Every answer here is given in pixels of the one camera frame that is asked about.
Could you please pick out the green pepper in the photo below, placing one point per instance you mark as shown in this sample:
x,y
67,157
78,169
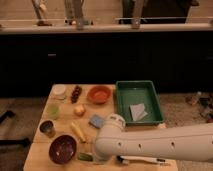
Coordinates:
x,y
85,157

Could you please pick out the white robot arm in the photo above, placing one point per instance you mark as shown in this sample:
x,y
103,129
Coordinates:
x,y
192,143

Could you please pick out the white paper cup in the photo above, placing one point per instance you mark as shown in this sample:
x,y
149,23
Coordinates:
x,y
59,91

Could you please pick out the green plastic cup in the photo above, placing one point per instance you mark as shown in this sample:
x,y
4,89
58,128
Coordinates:
x,y
53,111

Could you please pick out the small metal cup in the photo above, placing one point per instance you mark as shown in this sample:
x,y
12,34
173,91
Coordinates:
x,y
47,128

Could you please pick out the orange bowl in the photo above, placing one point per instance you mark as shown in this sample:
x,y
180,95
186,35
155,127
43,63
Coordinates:
x,y
99,94

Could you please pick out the green plastic tray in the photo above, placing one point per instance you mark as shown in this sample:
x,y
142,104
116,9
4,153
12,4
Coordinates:
x,y
134,93

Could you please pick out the dark grape bunch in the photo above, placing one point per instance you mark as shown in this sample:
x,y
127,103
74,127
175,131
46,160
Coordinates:
x,y
75,94

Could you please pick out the yellow onion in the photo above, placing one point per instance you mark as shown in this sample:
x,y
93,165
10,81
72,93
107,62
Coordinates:
x,y
79,110

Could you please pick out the blue sponge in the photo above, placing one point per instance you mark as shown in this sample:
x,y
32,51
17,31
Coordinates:
x,y
96,121

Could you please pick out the grey folded cloth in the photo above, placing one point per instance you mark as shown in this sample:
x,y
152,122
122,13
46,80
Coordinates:
x,y
138,111

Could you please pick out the white dish brush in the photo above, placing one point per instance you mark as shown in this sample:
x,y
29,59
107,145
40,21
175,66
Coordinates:
x,y
128,159

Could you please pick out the dark red bowl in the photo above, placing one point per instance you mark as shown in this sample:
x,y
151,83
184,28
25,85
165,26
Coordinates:
x,y
62,149

